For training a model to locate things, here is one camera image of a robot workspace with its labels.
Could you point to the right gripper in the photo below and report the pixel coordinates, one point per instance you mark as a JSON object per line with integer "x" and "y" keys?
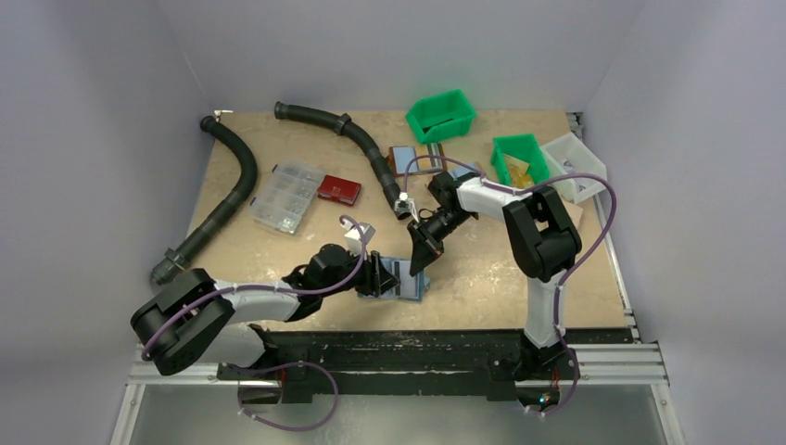
{"x": 426, "y": 233}

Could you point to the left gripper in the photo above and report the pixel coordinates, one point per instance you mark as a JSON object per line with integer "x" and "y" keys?
{"x": 371, "y": 273}

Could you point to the white card magnetic stripe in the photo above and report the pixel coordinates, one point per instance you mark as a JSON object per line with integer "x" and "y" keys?
{"x": 410, "y": 287}

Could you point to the blue leather card holder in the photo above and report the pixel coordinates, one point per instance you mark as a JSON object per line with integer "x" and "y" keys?
{"x": 385, "y": 261}

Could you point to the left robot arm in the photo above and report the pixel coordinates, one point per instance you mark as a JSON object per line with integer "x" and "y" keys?
{"x": 196, "y": 314}

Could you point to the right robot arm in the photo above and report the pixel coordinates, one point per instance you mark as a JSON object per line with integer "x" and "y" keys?
{"x": 543, "y": 240}

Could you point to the pink open card holder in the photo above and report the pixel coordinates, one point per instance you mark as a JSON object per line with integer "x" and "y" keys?
{"x": 464, "y": 169}

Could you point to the brown open card holder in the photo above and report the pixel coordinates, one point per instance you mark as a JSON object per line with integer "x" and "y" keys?
{"x": 416, "y": 160}

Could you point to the red card case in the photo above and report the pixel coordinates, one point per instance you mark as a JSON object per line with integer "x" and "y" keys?
{"x": 339, "y": 190}

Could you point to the beige card holder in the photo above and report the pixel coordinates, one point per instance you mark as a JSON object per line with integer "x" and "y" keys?
{"x": 574, "y": 211}

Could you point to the clear plastic screw box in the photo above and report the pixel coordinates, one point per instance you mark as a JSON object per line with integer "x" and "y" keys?
{"x": 284, "y": 200}

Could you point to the green bin rear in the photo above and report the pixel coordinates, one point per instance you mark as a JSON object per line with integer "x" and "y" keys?
{"x": 440, "y": 117}

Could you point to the green bin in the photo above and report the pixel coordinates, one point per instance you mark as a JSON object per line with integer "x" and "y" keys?
{"x": 518, "y": 160}
{"x": 440, "y": 117}

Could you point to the green bin right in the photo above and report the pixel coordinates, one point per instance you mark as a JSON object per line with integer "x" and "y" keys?
{"x": 518, "y": 160}

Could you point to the white translucent bin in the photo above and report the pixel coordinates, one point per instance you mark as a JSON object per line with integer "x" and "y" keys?
{"x": 568, "y": 154}

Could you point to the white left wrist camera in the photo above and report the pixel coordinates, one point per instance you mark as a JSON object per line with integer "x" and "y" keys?
{"x": 356, "y": 237}

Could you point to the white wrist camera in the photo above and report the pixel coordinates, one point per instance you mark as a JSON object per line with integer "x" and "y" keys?
{"x": 405, "y": 206}
{"x": 356, "y": 237}

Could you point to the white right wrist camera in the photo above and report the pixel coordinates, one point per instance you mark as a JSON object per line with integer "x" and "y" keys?
{"x": 405, "y": 206}

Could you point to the black table front rail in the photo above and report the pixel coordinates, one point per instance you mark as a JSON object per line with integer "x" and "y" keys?
{"x": 451, "y": 363}

